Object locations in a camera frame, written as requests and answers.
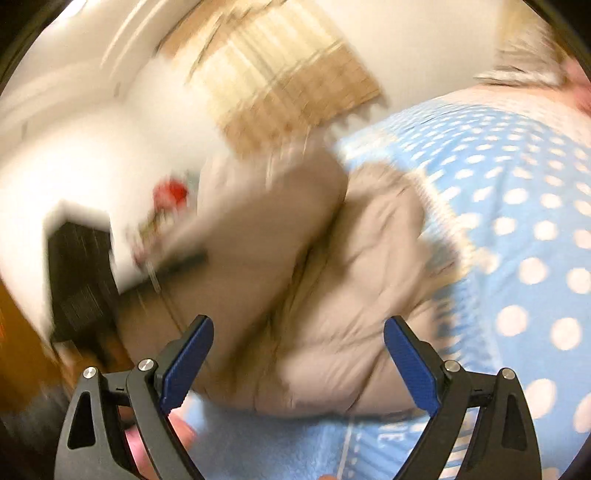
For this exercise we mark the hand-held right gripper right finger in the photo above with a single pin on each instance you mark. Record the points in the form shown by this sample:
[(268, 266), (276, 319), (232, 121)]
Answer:
[(408, 364)]

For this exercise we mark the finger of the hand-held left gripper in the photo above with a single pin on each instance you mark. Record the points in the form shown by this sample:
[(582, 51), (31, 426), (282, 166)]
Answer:
[(184, 263)]

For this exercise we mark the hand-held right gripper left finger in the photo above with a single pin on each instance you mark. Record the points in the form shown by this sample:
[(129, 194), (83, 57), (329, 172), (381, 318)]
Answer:
[(189, 360)]

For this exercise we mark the beige padded jacket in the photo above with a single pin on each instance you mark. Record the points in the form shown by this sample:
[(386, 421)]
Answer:
[(295, 258)]

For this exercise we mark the red container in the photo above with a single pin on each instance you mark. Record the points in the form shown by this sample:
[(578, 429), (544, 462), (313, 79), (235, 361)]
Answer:
[(171, 194)]

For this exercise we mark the orange wooden panel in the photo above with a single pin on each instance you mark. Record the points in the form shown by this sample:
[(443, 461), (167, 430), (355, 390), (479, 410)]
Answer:
[(23, 341)]

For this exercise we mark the blue polka dot blanket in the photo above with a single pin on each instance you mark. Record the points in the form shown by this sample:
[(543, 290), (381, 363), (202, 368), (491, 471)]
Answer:
[(531, 184)]

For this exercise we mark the pink pillow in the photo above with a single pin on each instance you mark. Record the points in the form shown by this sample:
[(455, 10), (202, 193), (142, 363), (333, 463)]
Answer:
[(579, 87)]

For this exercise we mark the woven straw wall hanging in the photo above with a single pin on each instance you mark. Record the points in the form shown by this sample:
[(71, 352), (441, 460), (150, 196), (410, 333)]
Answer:
[(286, 78)]

